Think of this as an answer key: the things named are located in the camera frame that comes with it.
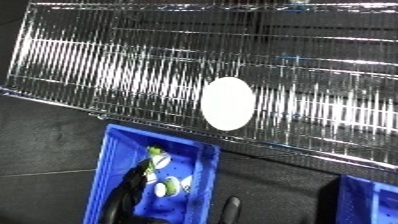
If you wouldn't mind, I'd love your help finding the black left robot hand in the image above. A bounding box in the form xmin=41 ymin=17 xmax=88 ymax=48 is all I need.
xmin=99 ymin=158 xmax=160 ymax=224

